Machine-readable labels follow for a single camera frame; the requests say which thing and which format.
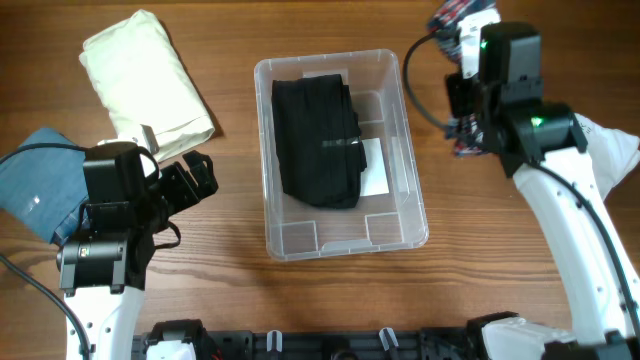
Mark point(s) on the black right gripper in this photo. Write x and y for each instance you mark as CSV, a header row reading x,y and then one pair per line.
x,y
456,91

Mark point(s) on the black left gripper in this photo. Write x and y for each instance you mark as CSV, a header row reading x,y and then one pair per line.
x,y
189,193

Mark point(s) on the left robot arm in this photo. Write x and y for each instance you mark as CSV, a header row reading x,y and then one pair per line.
x,y
103,268

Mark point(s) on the white printed t-shirt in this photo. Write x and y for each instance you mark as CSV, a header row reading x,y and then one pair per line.
x,y
614,153

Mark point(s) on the plaid cloth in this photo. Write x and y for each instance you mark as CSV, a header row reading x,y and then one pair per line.
x,y
452,20

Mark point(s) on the folded cream cloth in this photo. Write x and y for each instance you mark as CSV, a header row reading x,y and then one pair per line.
x,y
140,80

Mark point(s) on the clear plastic storage bin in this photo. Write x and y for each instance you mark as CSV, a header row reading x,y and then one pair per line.
x,y
390,214

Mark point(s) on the black cloth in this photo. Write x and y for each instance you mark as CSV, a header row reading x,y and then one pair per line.
x,y
318,141

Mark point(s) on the folded blue denim jeans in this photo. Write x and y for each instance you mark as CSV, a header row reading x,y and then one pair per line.
x,y
44,188

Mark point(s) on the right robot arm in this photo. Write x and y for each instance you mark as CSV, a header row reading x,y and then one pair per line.
x,y
544,151

